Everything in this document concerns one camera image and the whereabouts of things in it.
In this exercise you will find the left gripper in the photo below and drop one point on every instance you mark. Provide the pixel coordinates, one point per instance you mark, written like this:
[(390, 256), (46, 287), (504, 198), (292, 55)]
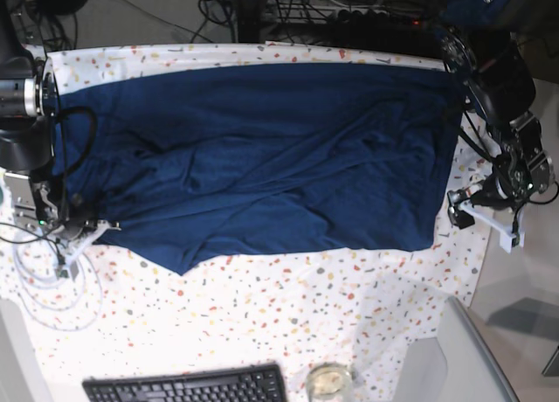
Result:
[(468, 205)]

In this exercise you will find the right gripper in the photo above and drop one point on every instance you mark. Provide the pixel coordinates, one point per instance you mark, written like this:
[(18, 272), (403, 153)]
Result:
[(71, 239)]

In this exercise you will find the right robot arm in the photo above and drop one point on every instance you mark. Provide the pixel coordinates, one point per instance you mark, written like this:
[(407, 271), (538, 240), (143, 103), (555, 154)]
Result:
[(33, 154)]

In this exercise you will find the grey monitor edge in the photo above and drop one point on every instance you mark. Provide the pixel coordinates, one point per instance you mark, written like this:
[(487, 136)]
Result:
[(472, 372)]

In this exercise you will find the black computer keyboard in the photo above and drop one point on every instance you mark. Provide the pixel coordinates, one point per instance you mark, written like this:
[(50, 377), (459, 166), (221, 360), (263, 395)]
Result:
[(255, 383)]

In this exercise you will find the terrazzo patterned table cloth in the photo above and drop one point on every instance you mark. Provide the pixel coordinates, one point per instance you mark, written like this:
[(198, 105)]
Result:
[(124, 316)]

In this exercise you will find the dark blue t-shirt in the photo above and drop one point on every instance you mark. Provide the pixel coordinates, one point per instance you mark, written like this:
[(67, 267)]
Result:
[(269, 159)]

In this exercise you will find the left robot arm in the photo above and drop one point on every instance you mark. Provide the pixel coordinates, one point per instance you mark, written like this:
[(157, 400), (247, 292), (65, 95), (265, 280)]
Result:
[(479, 47)]

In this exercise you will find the clear glass jar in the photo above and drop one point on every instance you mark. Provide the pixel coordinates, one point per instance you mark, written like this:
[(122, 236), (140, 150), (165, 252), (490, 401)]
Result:
[(329, 383)]

